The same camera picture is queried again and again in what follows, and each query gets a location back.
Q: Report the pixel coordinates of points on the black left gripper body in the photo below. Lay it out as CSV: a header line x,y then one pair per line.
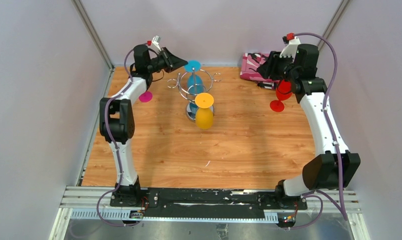
x,y
158,64

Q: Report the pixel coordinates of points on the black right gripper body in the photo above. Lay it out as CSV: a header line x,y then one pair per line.
x,y
284,68

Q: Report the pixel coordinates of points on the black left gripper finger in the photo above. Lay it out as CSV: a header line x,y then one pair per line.
x,y
171,59
176,65

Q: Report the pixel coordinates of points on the red plastic wine glass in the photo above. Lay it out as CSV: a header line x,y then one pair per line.
x,y
283,91

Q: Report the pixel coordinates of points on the chrome wire glass rack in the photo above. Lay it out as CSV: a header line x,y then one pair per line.
x,y
180,83

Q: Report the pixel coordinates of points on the blue plastic wine glass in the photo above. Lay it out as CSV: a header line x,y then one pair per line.
x,y
194,82

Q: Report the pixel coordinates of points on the pink plastic wine glass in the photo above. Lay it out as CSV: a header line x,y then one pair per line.
x,y
146,97

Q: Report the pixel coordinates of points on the yellow plastic wine glass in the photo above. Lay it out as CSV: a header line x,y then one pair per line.
x,y
204,116

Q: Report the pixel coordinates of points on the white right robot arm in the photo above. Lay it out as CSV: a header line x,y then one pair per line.
x,y
334,165

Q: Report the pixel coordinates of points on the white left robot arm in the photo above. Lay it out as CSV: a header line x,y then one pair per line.
x,y
116,117

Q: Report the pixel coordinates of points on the pink camouflage folded cloth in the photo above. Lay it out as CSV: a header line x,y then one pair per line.
x,y
248,71

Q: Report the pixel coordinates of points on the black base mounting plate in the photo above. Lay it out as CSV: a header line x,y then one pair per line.
x,y
207,203

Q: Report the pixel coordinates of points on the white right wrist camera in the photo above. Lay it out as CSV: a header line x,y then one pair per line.
x,y
292,42

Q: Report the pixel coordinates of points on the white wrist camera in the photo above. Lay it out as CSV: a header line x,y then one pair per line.
x,y
292,42
155,43

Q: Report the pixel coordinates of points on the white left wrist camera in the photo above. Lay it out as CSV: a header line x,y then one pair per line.
x,y
155,43

